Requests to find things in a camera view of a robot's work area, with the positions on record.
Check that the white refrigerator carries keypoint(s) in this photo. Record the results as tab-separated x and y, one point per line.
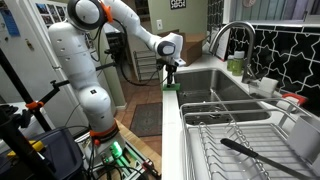
26	50

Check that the wooden robot platform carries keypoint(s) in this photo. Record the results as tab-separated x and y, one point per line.
140	143

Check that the white wall outlet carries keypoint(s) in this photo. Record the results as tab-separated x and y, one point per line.
159	24

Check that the stainless steel sink basin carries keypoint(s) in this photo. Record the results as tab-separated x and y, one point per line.
206	86

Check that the dark floor rug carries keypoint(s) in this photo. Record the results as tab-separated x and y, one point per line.
146	119

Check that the white utensil caddy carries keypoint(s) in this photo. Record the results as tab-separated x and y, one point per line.
305	136

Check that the green sponge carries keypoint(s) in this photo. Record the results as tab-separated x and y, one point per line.
171	88

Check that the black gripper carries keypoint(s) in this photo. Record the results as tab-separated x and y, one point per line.
171	70

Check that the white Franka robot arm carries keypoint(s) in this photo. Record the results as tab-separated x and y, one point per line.
90	80

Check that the white sponge holder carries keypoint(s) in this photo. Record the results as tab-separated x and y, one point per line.
268	86

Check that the short green soap bottle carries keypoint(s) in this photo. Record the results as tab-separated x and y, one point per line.
230	62

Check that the large brown cardboard box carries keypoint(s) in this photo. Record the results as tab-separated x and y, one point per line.
191	45

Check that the tall green soap bottle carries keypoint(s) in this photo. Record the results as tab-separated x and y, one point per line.
238	63

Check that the framed black tile picture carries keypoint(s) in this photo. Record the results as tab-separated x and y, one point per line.
177	4

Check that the white leaning paper sheet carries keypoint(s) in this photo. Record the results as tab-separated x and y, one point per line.
222	43

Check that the black camera tripod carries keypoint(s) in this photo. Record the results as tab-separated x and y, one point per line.
20	100

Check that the kitchen window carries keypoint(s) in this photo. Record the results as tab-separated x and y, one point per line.
276	10

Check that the dark blue storage bin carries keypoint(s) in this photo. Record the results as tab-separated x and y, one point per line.
56	153

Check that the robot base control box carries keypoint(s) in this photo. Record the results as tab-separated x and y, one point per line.
116	156

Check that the brushed steel gooseneck faucet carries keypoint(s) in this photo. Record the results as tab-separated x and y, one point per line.
233	33

